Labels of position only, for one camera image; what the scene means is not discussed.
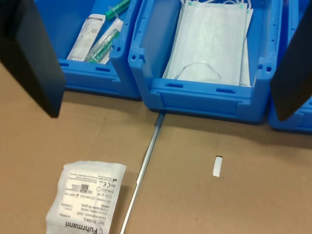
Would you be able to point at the white printed gauze packet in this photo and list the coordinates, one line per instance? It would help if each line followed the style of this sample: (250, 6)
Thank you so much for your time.
(83, 200)

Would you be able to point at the blue plastic storage bin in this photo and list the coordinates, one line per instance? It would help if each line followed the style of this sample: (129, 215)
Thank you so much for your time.
(85, 80)
(195, 102)
(302, 124)

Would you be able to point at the pale surgical face mask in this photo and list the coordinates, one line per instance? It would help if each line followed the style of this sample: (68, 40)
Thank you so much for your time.
(207, 44)
(245, 70)

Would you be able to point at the long white printed packet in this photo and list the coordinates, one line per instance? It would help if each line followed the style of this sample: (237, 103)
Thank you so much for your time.
(85, 36)

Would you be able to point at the clear packet with green syringe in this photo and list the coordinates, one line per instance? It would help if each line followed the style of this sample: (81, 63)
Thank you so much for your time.
(104, 44)

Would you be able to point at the brown cardboard sheet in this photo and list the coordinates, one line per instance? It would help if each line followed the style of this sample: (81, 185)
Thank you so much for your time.
(243, 195)
(36, 146)

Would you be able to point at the green syringe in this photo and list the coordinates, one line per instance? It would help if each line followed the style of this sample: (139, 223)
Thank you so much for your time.
(117, 9)

